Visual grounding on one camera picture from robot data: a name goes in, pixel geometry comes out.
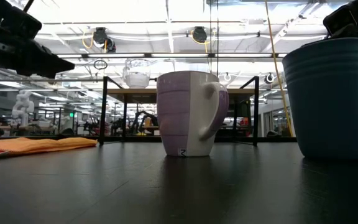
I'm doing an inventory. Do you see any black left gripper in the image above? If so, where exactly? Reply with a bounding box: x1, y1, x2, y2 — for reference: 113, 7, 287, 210
0, 0, 76, 78

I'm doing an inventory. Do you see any small clear glass cup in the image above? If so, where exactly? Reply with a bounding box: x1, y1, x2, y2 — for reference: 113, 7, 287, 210
122, 58, 152, 90

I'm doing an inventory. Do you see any blue plastic cup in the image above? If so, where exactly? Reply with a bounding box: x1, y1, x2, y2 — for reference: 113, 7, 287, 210
282, 37, 358, 161

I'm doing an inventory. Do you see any purple and white mug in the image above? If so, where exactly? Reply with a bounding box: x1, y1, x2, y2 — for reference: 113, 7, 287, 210
156, 70, 230, 157

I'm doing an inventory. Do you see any yellow cloth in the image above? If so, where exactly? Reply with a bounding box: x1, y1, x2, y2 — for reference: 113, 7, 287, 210
0, 136, 98, 160

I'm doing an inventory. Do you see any black ceiling cable reel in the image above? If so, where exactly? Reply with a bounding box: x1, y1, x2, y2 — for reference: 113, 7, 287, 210
92, 27, 117, 53
192, 26, 208, 44

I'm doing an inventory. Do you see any wooden shelf with black frame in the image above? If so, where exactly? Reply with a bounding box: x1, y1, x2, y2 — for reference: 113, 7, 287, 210
99, 75, 260, 146

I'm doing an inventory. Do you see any yellow cable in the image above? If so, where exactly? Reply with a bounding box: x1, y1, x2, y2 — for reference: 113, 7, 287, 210
264, 0, 293, 138

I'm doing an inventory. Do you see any black table frame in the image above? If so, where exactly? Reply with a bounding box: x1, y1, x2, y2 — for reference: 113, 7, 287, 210
0, 134, 358, 147

